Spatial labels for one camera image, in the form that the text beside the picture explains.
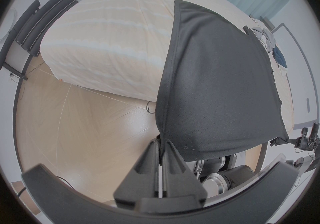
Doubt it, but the black T-shirt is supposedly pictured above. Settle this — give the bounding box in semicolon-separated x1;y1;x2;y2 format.
155;0;290;162

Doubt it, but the pile of clothes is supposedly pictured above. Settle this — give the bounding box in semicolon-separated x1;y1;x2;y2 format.
251;26;289;76

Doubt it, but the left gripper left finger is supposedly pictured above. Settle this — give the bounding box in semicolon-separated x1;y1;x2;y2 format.
113;140;160;205

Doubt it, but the grey bedside table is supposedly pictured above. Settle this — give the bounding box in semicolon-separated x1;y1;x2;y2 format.
259;15;275;30

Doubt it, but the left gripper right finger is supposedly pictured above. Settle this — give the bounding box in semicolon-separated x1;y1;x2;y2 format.
161;140;208;204

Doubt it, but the black dressing table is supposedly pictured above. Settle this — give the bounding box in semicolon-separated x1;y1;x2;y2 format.
0;0;42;81

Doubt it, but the bed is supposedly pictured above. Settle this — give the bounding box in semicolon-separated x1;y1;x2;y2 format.
40;0;314;133

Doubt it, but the black chest of drawers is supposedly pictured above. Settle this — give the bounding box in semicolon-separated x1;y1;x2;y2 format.
15;0;77;57

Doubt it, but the black cable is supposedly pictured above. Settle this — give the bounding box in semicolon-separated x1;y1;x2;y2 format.
146;100;157;114

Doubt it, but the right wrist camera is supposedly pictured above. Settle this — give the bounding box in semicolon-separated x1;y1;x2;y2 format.
301;122;320;141

